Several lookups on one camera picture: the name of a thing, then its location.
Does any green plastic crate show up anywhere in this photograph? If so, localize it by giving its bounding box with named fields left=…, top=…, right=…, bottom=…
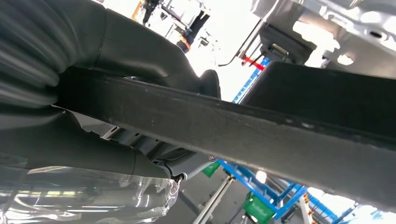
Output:
left=202, top=161, right=222, bottom=179
left=242, top=191, right=276, bottom=224

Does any blue rack with green crates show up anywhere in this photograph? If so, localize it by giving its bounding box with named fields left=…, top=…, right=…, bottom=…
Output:
left=216, top=57, right=356, bottom=224

